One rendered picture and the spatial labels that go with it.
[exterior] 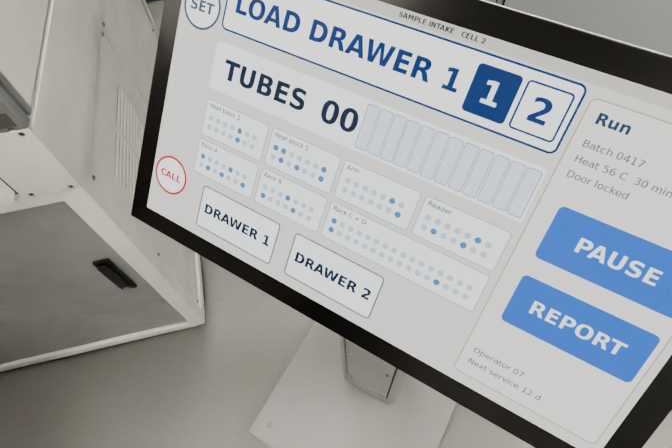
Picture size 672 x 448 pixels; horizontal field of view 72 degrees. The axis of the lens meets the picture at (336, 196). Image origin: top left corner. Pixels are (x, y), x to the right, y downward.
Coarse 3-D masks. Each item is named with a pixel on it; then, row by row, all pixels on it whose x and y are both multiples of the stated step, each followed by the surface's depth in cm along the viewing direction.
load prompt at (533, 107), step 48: (240, 0) 40; (288, 0) 38; (288, 48) 39; (336, 48) 38; (384, 48) 36; (432, 48) 35; (432, 96) 35; (480, 96) 34; (528, 96) 33; (576, 96) 31; (528, 144) 33
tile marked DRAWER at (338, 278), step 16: (304, 240) 43; (288, 256) 44; (304, 256) 44; (320, 256) 43; (336, 256) 42; (288, 272) 45; (304, 272) 44; (320, 272) 43; (336, 272) 42; (352, 272) 42; (368, 272) 41; (320, 288) 44; (336, 288) 43; (352, 288) 42; (368, 288) 41; (352, 304) 42; (368, 304) 42; (368, 320) 42
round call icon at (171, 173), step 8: (160, 152) 48; (160, 160) 48; (168, 160) 48; (176, 160) 47; (160, 168) 48; (168, 168) 48; (176, 168) 48; (184, 168) 47; (160, 176) 49; (168, 176) 48; (176, 176) 48; (184, 176) 47; (152, 184) 49; (160, 184) 49; (168, 184) 48; (176, 184) 48; (184, 184) 48; (168, 192) 49; (176, 192) 48; (184, 192) 48
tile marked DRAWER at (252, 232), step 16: (208, 192) 46; (208, 208) 47; (224, 208) 46; (240, 208) 45; (208, 224) 47; (224, 224) 47; (240, 224) 46; (256, 224) 45; (272, 224) 44; (224, 240) 47; (240, 240) 46; (256, 240) 45; (272, 240) 45; (256, 256) 46; (272, 256) 45
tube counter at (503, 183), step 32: (352, 96) 38; (320, 128) 40; (352, 128) 39; (384, 128) 37; (416, 128) 36; (384, 160) 38; (416, 160) 37; (448, 160) 36; (480, 160) 35; (512, 160) 34; (480, 192) 36; (512, 192) 35
